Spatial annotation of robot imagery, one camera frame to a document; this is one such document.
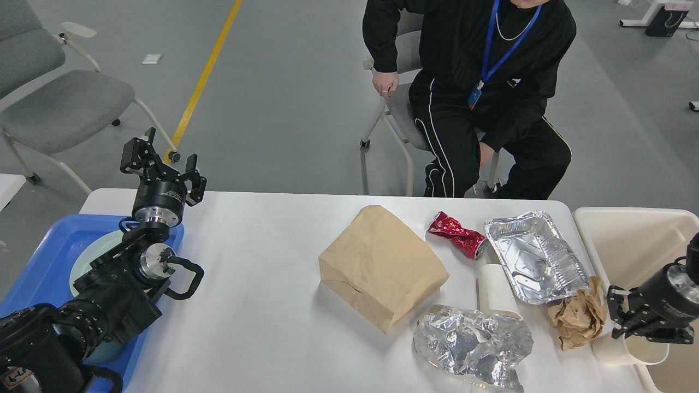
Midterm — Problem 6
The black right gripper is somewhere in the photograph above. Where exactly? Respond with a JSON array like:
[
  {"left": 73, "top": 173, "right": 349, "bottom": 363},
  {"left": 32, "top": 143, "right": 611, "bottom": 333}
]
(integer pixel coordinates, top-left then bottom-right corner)
[{"left": 606, "top": 264, "right": 698, "bottom": 345}]

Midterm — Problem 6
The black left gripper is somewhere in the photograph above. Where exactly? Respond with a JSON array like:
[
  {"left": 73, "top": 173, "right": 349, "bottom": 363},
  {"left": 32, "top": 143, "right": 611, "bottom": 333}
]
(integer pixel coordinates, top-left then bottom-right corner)
[{"left": 120, "top": 128, "right": 207, "bottom": 227}]

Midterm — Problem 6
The green plate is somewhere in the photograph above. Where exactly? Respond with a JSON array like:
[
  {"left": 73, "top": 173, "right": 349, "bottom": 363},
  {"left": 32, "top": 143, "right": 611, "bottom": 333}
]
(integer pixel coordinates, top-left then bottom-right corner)
[{"left": 68, "top": 230, "right": 123, "bottom": 296}]

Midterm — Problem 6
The aluminium foil tray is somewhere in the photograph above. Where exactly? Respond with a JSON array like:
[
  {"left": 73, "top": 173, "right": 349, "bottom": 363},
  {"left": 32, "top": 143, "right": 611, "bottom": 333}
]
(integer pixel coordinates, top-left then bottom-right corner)
[{"left": 484, "top": 211, "right": 589, "bottom": 305}]

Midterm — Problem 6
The brown paper bag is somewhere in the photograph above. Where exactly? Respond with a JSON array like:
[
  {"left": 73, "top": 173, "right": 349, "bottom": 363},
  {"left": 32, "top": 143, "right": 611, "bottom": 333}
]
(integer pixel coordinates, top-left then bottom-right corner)
[{"left": 318, "top": 205, "right": 450, "bottom": 334}]

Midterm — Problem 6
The teal mug yellow inside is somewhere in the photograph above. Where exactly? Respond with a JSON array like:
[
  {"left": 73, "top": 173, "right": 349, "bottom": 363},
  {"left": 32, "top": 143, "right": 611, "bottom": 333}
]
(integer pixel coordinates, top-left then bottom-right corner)
[{"left": 83, "top": 338, "right": 130, "bottom": 367}]

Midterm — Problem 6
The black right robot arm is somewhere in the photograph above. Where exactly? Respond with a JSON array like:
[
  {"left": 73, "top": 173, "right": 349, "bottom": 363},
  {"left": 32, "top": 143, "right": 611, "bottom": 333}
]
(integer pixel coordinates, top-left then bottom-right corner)
[{"left": 607, "top": 235, "right": 698, "bottom": 345}]

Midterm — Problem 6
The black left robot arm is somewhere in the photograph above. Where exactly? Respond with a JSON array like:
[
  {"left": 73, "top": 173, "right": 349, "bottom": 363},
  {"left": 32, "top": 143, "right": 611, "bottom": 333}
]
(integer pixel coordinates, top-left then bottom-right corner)
[{"left": 1, "top": 128, "right": 207, "bottom": 392}]

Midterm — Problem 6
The crumpled brown paper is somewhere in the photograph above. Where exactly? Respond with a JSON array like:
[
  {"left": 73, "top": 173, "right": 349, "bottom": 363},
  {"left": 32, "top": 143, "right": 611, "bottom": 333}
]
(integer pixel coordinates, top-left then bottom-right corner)
[{"left": 547, "top": 276, "right": 608, "bottom": 351}]

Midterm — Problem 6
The beige plastic bin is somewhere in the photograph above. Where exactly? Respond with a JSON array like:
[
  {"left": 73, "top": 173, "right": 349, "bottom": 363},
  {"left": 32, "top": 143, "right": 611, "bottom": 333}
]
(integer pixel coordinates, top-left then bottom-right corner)
[{"left": 573, "top": 208, "right": 698, "bottom": 392}]

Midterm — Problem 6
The white paper scrap on floor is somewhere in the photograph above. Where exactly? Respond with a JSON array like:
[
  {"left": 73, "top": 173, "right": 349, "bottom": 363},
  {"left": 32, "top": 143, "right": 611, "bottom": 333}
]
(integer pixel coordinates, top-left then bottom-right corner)
[{"left": 141, "top": 53, "right": 163, "bottom": 65}]

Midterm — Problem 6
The grey office chair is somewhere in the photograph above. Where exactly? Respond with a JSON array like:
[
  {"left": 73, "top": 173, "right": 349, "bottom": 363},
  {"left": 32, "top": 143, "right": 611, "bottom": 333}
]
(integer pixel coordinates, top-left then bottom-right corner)
[{"left": 1, "top": 1, "right": 180, "bottom": 193}]

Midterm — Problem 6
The crumpled aluminium foil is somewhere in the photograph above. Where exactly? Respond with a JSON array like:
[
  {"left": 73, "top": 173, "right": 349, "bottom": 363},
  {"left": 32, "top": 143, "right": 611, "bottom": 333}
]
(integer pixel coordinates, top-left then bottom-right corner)
[{"left": 413, "top": 305, "right": 534, "bottom": 392}]

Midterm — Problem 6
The red snack wrapper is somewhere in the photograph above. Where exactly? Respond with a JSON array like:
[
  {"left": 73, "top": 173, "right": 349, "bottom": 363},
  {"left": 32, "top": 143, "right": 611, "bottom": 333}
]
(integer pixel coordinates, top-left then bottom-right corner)
[{"left": 427, "top": 211, "right": 487, "bottom": 260}]

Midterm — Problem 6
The white chair under person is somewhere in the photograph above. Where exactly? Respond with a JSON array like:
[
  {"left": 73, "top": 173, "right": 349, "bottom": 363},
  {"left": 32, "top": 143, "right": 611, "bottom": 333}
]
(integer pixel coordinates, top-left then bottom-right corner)
[{"left": 360, "top": 10, "right": 501, "bottom": 198}]

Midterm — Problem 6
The seated person in black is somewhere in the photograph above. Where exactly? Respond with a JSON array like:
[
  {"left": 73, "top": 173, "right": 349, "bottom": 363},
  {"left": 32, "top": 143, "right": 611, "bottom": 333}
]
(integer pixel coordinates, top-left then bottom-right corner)
[{"left": 363, "top": 1, "right": 576, "bottom": 200}]

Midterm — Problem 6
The black box on floor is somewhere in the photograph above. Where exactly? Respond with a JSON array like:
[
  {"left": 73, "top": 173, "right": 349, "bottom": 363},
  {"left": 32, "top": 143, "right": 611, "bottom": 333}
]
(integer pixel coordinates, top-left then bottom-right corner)
[{"left": 644, "top": 3, "right": 691, "bottom": 38}]

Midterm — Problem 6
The blue lanyard badge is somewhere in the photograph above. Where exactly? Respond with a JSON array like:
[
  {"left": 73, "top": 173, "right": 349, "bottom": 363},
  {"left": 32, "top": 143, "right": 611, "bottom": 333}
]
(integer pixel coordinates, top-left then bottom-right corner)
[{"left": 467, "top": 0, "right": 543, "bottom": 110}]

